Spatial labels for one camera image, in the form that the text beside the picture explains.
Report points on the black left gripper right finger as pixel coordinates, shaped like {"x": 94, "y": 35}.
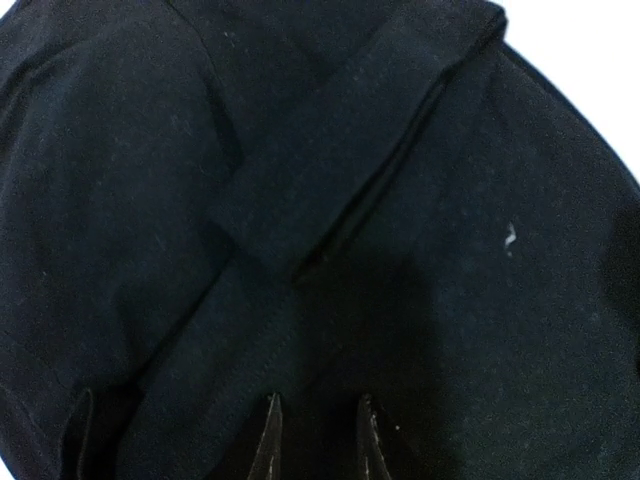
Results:
{"x": 372, "y": 427}

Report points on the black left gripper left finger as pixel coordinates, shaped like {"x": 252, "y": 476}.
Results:
{"x": 266, "y": 464}

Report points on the black t-shirt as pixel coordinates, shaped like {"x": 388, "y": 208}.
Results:
{"x": 204, "y": 203}

